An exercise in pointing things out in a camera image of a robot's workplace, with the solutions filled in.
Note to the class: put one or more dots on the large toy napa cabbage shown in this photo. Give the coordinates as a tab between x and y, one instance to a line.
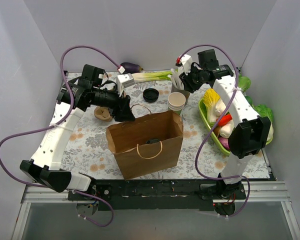
244	83

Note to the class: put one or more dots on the purple toy eggplant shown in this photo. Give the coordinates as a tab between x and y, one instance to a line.
131	68

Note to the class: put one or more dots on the brown cup with straws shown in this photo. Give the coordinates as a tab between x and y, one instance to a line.
176	84

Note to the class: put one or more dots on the orange toy carrot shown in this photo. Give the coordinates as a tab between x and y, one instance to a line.
224	120

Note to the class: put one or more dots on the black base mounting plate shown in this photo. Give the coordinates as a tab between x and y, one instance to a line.
167	194

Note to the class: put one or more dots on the floral patterned table mat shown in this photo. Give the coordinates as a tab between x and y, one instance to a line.
87	150

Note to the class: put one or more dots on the stack of black lids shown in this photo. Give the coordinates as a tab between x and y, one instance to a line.
150	95

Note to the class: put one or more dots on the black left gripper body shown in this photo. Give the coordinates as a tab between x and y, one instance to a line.
119	106

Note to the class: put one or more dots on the black plastic coffee lid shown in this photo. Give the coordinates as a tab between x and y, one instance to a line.
153	141

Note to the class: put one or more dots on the aluminium frame rail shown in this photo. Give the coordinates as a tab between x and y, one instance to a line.
265	214

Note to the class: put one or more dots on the green plastic tray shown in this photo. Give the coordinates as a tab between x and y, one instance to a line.
215	135

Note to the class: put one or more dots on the green white toy leek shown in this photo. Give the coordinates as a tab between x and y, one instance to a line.
151	76

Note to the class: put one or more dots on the purple toy onion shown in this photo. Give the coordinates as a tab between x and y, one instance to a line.
224	142

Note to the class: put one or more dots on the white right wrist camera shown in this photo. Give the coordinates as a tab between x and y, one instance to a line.
184	64

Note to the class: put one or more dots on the stack of paper cups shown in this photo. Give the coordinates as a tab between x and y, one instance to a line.
176	102

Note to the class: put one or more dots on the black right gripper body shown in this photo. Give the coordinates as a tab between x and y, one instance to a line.
188	78

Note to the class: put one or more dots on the brown paper bag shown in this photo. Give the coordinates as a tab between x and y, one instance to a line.
135	158

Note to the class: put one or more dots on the brown cardboard cup carrier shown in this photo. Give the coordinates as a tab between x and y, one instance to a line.
103	113

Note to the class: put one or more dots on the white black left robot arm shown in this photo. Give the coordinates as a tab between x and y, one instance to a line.
72	101

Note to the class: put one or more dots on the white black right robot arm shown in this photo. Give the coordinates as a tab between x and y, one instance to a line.
250	131

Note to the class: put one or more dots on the toy green lettuce head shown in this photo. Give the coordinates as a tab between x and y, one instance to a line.
264	111

